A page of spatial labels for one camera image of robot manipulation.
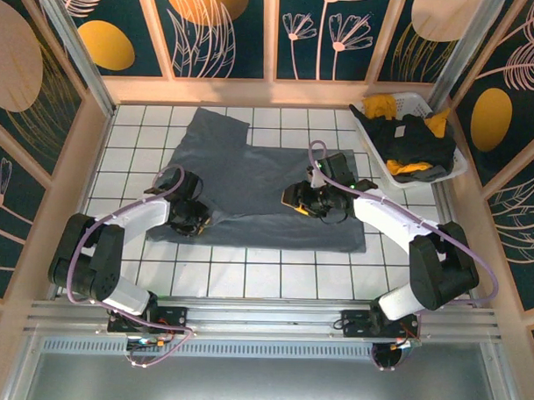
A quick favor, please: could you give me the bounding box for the aluminium mounting rail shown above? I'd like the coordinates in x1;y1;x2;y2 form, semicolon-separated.
23;289;508;351

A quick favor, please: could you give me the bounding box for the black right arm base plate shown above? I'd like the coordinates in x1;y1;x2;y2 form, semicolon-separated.
338;306;423;343

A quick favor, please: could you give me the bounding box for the perforated grey cable duct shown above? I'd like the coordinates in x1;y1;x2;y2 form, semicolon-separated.
39;333;377;365

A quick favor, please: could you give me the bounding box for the dark grey t-shirt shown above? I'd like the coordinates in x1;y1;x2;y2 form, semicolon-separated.
407;164;450;185

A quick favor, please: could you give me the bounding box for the white plastic laundry basket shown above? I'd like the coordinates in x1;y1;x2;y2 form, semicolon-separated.
345;89;472;193

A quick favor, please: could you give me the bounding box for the aluminium frame post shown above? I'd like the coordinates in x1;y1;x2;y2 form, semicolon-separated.
426;0;509;113
25;0;122;118

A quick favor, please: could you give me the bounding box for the grey-blue t-shirt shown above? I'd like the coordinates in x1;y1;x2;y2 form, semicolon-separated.
145;104;372;255

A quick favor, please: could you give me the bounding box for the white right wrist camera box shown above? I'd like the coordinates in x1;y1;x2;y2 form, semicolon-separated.
305;166;327;190

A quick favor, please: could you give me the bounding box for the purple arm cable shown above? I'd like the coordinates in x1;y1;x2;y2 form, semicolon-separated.
62;159;203;369
301;139;505;376

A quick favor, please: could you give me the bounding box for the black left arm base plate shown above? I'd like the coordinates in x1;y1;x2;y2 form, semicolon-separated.
106;303;190;337

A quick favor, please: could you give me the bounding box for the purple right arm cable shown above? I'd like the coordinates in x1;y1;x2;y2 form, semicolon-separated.
301;139;505;376

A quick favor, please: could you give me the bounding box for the yellow t-shirt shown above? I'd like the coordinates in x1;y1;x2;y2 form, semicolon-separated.
385;159;433;179
360;93;453;139

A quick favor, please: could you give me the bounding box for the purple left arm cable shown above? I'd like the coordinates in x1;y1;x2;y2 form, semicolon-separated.
62;159;203;369

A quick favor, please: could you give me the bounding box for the black t-shirt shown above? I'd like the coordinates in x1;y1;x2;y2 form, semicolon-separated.
361;111;458;173

